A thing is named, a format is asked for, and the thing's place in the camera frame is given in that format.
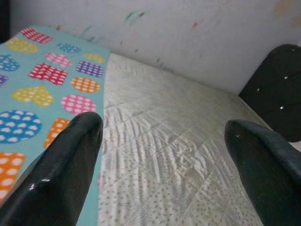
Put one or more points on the teal polka-dot patch blanket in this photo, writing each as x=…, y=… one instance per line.
x=14, y=77

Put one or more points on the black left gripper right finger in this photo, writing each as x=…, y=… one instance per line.
x=265, y=176

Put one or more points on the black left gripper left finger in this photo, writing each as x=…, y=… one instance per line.
x=58, y=176

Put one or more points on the black tufted headboard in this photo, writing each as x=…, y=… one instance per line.
x=277, y=82

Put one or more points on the white quilted mattress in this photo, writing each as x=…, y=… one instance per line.
x=164, y=141

